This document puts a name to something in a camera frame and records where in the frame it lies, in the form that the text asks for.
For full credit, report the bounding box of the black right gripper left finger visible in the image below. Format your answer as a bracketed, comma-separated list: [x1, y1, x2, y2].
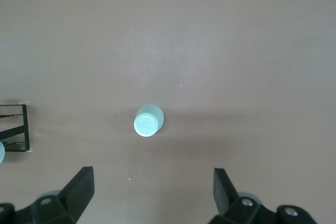
[15, 166, 95, 224]

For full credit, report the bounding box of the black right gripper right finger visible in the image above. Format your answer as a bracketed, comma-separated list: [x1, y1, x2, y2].
[209, 168, 276, 224]

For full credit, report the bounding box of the pale green plastic cup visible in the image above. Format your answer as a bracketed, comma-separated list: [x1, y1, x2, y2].
[133, 104, 165, 137]

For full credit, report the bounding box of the black wire cup rack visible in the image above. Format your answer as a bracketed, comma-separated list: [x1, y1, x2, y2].
[0, 104, 30, 153]

